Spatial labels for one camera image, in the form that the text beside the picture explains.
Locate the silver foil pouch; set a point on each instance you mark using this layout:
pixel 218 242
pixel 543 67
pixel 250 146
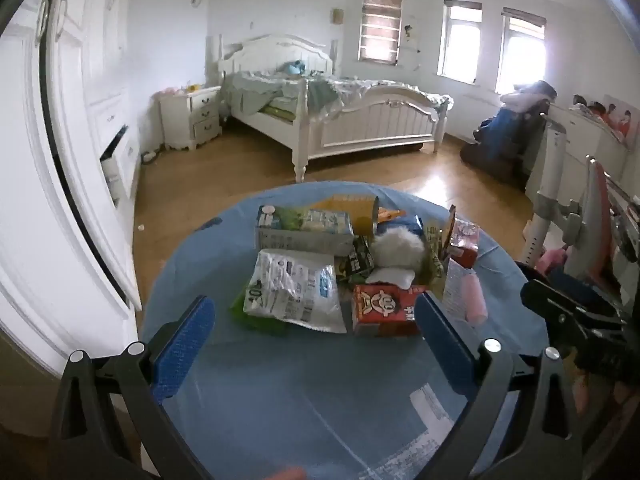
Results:
pixel 295 287

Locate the red drink carton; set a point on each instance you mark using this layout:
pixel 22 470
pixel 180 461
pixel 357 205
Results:
pixel 385 310

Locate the white nightstand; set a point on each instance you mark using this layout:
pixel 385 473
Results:
pixel 192 117

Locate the pink clear wrapper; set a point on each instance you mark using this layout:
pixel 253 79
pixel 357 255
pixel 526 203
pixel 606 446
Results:
pixel 467 292

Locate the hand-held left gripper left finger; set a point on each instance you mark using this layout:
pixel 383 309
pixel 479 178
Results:
pixel 185 345

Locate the white wooden bed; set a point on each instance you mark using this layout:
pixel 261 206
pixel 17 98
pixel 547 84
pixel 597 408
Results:
pixel 370 120

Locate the green chewing gum pack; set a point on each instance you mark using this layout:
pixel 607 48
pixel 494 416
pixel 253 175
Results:
pixel 357 259

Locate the white fluffy ball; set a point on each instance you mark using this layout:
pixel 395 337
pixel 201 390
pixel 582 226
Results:
pixel 397 249

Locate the blue green milk carton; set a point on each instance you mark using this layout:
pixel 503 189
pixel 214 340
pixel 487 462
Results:
pixel 305 232

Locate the bright window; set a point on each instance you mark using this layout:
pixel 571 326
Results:
pixel 457 45
pixel 522 55

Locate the window with roller blind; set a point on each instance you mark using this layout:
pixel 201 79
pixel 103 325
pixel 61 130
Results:
pixel 380 27

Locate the white crumpled tissue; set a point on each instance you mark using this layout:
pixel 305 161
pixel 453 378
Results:
pixel 392 277

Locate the green plastic wrapper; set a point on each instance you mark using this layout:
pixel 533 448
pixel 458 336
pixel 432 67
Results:
pixel 265 326

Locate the small wall picture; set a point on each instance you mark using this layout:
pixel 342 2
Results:
pixel 338 15

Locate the white wardrobe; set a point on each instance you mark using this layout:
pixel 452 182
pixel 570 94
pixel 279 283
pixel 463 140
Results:
pixel 65 170

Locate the chair with piled clothes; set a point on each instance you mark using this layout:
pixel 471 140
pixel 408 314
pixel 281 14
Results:
pixel 505 130

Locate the round blue table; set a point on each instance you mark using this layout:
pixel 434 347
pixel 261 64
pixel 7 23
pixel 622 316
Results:
pixel 300 400

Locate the small red box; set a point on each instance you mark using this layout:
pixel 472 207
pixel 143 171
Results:
pixel 465 245

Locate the grey pink desk chair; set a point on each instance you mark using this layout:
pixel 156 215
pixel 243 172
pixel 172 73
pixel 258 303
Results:
pixel 595 220

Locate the wall poster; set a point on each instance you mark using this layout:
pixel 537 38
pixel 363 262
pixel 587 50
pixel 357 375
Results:
pixel 615 117

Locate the orange snack wrapper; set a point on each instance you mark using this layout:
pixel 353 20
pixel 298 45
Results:
pixel 389 215

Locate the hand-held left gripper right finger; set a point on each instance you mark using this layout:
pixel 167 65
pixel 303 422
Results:
pixel 445 345

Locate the blue plush toy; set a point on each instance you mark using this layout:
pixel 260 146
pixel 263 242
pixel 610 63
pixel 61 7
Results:
pixel 294 67

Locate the power strip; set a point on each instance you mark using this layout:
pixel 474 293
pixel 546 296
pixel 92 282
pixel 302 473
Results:
pixel 150 157

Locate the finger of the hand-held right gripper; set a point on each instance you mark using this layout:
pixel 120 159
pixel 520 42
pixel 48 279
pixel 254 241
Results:
pixel 560 305

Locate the pink soft item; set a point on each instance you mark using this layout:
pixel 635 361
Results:
pixel 554 257

